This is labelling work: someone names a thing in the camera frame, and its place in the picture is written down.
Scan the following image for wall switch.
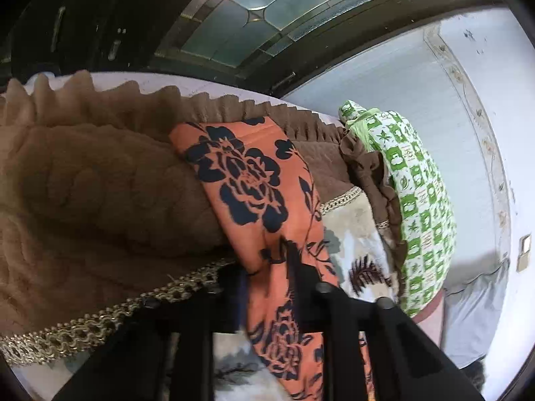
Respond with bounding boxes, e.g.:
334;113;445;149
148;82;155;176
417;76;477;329
516;236;533;272

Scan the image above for orange floral garment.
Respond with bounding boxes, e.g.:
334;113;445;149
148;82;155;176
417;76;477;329
169;117;375;401

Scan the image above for light grey sheet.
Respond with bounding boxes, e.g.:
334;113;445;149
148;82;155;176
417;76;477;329
442;258;511;369

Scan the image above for pink pillow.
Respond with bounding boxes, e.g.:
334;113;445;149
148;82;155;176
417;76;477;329
413;289;446;348

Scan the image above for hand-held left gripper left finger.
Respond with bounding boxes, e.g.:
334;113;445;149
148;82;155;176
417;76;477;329
56;265;251;401

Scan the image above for brown ruffled fleece blanket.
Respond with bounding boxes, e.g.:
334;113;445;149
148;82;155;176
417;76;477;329
0;70;409;369

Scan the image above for green checked pillow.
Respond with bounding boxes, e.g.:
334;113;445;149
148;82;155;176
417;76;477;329
338;99;457;319

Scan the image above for leaf printed blanket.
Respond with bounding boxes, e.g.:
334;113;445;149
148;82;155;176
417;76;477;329
12;187;403;401

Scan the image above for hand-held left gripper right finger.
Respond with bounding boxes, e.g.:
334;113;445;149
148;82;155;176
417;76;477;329
283;240;486;401

